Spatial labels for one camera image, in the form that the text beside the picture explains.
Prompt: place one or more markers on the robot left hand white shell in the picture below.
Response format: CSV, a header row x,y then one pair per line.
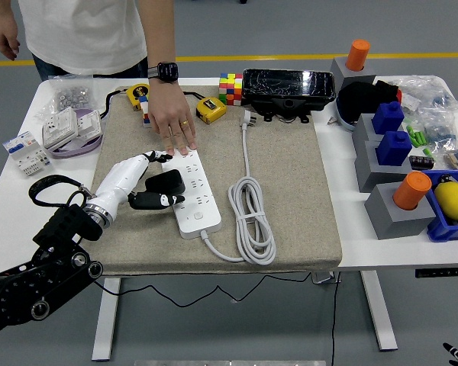
x,y
118,179

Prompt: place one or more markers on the person's left hand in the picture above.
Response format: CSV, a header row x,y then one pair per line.
x,y
171,110

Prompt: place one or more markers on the person's right hand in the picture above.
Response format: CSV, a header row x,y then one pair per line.
x,y
7,38

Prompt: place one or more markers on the black power adapter plug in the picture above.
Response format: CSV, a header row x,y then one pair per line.
x,y
166,181

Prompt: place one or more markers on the white power strip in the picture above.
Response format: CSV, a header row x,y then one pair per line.
x,y
202,213

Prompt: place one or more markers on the person's right forearm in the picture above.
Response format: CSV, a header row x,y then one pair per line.
x,y
2,9

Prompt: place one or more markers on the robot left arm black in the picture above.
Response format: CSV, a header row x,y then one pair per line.
x,y
42,274

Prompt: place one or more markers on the person's left forearm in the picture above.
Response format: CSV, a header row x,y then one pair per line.
x,y
158,30

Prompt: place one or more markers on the colourful cube with white squares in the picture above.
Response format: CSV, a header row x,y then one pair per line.
x,y
146,114

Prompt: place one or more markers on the square yellow tape measure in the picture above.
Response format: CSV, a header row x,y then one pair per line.
x,y
210,110

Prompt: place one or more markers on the round yellow tape measure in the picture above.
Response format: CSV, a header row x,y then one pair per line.
x,y
136,93

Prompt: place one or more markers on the black wristwatch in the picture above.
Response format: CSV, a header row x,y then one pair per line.
x,y
166,71

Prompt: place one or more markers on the purple tape roll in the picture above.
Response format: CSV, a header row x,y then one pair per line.
x,y
76,151

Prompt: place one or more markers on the colourful cube with yellow squares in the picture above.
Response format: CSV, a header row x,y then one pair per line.
x,y
231,89

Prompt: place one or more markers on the person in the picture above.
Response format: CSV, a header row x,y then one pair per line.
x,y
84,30

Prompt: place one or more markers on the clear bag of metal nuts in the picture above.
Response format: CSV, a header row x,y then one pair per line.
x,y
70,93

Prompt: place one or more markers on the black table control panel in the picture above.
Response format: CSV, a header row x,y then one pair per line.
x,y
442,272

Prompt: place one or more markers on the white table leg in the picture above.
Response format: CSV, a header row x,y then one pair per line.
x,y
107,320
379,312

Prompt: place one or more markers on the white blue circuit breaker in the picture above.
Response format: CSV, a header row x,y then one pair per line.
x,y
24,152

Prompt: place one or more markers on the black cracked-screen device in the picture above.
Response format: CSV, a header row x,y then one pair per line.
x,y
286,85

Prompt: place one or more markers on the blue plastic bin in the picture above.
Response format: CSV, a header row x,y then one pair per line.
x,y
446,230

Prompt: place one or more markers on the grey-brown fabric mat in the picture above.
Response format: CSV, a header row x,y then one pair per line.
x,y
290,190

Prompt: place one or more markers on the grey block with round hole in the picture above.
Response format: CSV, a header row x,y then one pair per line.
x,y
343,72
397,225

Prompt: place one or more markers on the yellow lemon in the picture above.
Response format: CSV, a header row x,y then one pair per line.
x,y
454,200

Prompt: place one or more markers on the small metal piece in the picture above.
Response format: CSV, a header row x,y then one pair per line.
x,y
331,121

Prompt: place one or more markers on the white round dish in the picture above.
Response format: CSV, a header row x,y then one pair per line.
x,y
343,121

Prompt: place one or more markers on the orange cylinder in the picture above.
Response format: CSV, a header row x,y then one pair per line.
x,y
357,55
411,190

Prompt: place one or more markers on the black cloth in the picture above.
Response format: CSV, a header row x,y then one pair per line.
x,y
360,99

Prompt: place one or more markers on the grey block with square hole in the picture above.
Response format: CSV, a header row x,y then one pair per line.
x,y
362,131
374,175

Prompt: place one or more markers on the black electronic component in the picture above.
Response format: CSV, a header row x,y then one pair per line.
x,y
421,162

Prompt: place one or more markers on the blue stepped block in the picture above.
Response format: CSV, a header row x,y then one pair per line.
x,y
393,148
387,118

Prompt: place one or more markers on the green cylinder pieces pile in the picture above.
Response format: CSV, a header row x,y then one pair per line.
x,y
417,138

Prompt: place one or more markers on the clear bag of blue parts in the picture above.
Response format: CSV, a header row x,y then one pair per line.
x,y
439,131

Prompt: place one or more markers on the large clear bag of parts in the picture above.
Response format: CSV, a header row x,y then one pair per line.
x,y
423,89

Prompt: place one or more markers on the small white wall socket panel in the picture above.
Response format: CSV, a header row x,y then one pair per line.
x,y
88,124

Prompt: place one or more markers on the large white wall socket panel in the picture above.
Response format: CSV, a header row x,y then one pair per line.
x,y
59,127

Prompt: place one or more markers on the metal bracket under table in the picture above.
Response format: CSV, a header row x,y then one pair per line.
x,y
324,277

